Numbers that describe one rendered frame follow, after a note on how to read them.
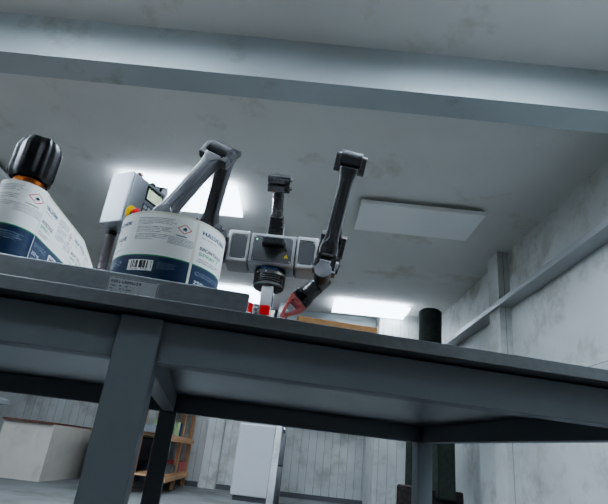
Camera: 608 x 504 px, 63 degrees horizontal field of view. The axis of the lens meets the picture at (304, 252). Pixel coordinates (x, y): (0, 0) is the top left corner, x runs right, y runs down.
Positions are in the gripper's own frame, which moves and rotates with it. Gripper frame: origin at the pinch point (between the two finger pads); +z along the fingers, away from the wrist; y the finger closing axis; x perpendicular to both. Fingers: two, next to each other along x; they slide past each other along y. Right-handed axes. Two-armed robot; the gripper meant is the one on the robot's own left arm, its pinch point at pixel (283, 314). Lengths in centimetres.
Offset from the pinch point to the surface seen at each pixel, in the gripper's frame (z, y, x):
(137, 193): 10, -1, -63
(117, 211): 19, 1, -61
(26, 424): 199, -611, -159
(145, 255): 31, 72, -18
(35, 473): 223, -605, -99
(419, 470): -10, -37, 76
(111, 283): 39, 79, -15
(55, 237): 40, 54, -39
